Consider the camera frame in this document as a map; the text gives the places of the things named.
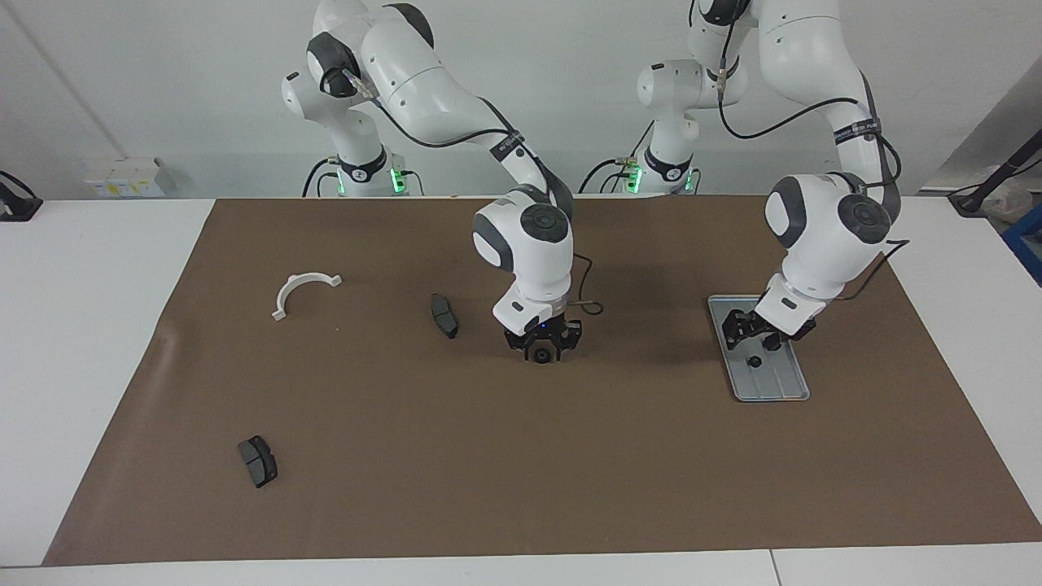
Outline silver metal tray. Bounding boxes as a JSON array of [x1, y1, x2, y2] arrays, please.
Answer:
[[707, 295, 812, 403]]

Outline long dark brake pad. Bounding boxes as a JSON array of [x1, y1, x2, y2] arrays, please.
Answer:
[[429, 293, 459, 339]]

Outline brown table mat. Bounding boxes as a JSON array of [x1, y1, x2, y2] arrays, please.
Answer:
[[42, 194, 1042, 567]]

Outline blue crate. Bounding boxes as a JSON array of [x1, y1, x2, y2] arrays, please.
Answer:
[[1001, 203, 1042, 287]]

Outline clear plastic bag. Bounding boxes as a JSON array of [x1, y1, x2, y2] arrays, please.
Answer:
[[981, 175, 1039, 222]]

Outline black stand pole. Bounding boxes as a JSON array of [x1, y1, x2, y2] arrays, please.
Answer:
[[948, 126, 1042, 216]]

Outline short dark brake pad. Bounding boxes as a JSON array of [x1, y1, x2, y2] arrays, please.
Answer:
[[238, 435, 278, 489]]

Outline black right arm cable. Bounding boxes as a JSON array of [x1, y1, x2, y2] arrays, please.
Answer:
[[322, 69, 605, 318]]

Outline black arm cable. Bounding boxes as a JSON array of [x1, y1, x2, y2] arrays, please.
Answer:
[[716, 16, 911, 302], [322, 69, 605, 318]]

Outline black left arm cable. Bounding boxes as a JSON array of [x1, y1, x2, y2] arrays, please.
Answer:
[[716, 16, 911, 302]]

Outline black left base cable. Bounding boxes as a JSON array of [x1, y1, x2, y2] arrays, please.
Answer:
[[578, 120, 656, 195]]

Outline black base cable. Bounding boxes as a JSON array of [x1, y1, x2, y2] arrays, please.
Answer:
[[301, 159, 343, 198], [578, 120, 656, 195]]

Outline white curved plastic bracket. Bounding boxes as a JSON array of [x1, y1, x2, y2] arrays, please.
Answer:
[[272, 273, 344, 321]]

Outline black right base cable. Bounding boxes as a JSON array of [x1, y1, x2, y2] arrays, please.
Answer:
[[301, 159, 343, 198]]

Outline white wall socket box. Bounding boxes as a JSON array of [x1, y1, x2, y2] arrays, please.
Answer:
[[84, 157, 176, 199]]

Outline black clamp mount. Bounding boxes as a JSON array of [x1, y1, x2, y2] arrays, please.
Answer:
[[0, 169, 44, 222]]

